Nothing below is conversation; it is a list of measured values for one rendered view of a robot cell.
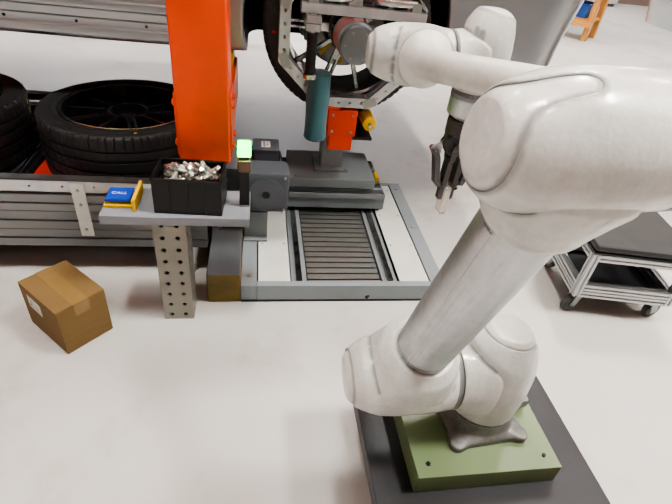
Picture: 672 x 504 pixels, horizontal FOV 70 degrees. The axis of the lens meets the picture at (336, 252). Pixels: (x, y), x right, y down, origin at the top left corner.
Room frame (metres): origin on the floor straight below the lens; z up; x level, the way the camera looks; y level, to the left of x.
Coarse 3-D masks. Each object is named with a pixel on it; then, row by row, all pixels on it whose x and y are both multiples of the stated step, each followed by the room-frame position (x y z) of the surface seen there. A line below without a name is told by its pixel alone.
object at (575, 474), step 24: (552, 408) 0.77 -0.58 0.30; (360, 432) 0.64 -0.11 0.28; (384, 432) 0.64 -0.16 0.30; (552, 432) 0.70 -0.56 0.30; (384, 456) 0.58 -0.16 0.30; (576, 456) 0.64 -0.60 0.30; (384, 480) 0.53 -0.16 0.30; (408, 480) 0.53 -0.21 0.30; (552, 480) 0.58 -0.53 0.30; (576, 480) 0.59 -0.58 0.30
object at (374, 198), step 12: (372, 168) 2.24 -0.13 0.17; (300, 192) 1.90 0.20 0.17; (312, 192) 1.91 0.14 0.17; (324, 192) 1.97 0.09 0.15; (336, 192) 1.98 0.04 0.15; (348, 192) 2.00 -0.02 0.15; (360, 192) 2.01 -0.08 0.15; (372, 192) 2.02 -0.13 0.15; (288, 204) 1.89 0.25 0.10; (300, 204) 1.90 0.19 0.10; (312, 204) 1.91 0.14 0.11; (324, 204) 1.92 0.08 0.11; (336, 204) 1.93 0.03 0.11; (348, 204) 1.94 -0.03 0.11; (360, 204) 1.96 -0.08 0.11; (372, 204) 1.97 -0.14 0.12
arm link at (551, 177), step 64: (576, 64) 0.45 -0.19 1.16; (512, 128) 0.39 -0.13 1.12; (576, 128) 0.38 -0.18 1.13; (640, 128) 0.39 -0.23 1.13; (512, 192) 0.38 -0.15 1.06; (576, 192) 0.37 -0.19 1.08; (640, 192) 0.38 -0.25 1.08; (448, 256) 0.54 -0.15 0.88; (512, 256) 0.44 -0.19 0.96; (448, 320) 0.50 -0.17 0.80; (384, 384) 0.55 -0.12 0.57; (448, 384) 0.55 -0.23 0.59
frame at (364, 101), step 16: (288, 0) 1.85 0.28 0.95; (288, 16) 1.86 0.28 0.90; (288, 32) 1.86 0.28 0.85; (288, 48) 1.86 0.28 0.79; (288, 64) 1.86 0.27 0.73; (304, 80) 1.87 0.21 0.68; (336, 96) 1.91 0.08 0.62; (352, 96) 1.96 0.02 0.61; (368, 96) 1.95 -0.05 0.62; (384, 96) 1.94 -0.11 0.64
